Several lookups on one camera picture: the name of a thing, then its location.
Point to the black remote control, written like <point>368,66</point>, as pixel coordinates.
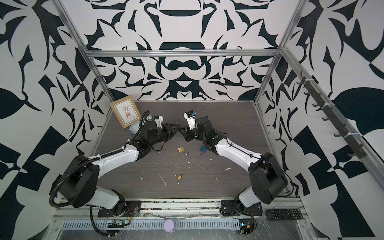
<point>284,214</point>

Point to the purple round lid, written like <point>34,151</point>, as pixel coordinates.
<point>169,226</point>

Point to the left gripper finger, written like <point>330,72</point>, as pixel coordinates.
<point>171,126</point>
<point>171,134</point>

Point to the white slotted cable duct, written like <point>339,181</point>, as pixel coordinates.
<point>141,224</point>

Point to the blue square alarm clock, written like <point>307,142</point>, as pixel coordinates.
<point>134,128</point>

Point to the blue padlock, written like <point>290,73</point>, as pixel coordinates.
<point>202,150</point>

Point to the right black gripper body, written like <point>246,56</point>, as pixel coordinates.
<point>197,135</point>

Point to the right circuit board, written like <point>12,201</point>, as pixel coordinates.
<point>247,226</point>

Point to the circuit board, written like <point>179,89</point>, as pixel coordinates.
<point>119,223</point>
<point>247,226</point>

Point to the left circuit board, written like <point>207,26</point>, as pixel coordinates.
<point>119,223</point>

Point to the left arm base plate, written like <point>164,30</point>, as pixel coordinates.
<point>128,209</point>

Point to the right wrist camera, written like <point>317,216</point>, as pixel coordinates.
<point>190,116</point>

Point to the wooden picture frame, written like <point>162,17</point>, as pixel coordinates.
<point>126,111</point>

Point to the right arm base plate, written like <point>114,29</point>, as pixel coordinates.
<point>236,208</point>

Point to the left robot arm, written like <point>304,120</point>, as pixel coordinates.
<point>78,186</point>

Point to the black coat hook rack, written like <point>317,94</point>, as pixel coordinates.
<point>334,115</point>

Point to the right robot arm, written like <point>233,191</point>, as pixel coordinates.
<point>267,178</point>

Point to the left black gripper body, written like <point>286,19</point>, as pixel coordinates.
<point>161,135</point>

